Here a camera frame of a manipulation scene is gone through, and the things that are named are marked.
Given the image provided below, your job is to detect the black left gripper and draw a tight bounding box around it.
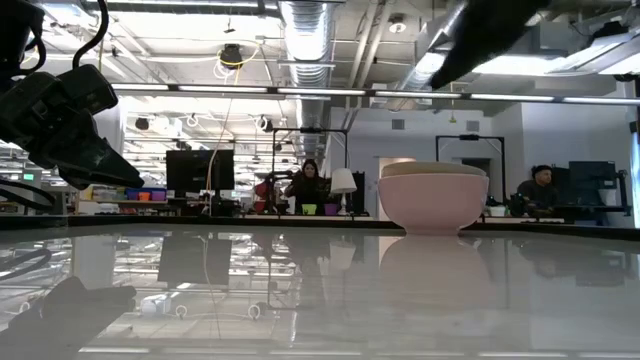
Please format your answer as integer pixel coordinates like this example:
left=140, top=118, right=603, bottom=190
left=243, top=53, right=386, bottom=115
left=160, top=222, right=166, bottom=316
left=0, top=63, right=146, bottom=191

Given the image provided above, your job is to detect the black computer monitor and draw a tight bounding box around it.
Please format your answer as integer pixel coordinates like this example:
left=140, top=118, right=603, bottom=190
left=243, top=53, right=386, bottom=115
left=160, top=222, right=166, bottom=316
left=165, top=149, right=236, bottom=194

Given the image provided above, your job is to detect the person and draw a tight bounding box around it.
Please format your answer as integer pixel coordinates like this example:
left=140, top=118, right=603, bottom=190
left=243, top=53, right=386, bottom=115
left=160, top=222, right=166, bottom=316
left=514, top=164, right=562, bottom=217
left=283, top=158, right=332, bottom=217

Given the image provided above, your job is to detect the long LED light bar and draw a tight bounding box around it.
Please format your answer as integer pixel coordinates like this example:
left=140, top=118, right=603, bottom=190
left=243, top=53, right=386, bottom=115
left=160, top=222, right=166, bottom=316
left=108, top=82, right=640, bottom=107

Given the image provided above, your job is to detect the pink bowl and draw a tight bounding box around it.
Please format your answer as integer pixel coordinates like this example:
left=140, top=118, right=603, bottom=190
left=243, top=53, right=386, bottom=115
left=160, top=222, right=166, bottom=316
left=377, top=173, right=491, bottom=236

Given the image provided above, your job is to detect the dark computer monitor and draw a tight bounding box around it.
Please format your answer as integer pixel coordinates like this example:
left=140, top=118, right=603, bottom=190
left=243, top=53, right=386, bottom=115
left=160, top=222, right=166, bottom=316
left=568, top=160, right=618, bottom=207

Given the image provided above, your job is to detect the white table lamp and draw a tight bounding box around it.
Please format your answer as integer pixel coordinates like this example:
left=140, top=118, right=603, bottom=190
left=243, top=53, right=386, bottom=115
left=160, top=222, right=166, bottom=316
left=329, top=167, right=359, bottom=217

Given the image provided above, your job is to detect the black table cable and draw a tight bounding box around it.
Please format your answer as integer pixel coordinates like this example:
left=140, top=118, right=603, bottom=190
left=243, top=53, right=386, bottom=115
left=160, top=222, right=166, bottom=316
left=0, top=178, right=57, bottom=212

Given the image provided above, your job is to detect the black rig frame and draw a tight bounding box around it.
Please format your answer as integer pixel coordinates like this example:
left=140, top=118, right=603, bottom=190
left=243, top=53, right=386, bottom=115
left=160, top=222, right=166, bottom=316
left=271, top=127, right=350, bottom=215
left=435, top=133, right=507, bottom=206

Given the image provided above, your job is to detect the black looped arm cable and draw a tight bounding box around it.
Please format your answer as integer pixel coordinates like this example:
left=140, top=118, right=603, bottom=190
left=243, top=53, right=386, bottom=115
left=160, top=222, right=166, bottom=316
left=71, top=0, right=111, bottom=70

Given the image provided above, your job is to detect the yellow hanging cable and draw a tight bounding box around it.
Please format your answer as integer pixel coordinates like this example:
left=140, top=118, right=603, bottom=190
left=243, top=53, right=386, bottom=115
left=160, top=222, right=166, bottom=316
left=205, top=45, right=262, bottom=192

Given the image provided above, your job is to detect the silver ventilation duct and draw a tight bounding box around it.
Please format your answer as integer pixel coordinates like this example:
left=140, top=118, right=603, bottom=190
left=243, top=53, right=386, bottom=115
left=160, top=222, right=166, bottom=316
left=277, top=0, right=335, bottom=151

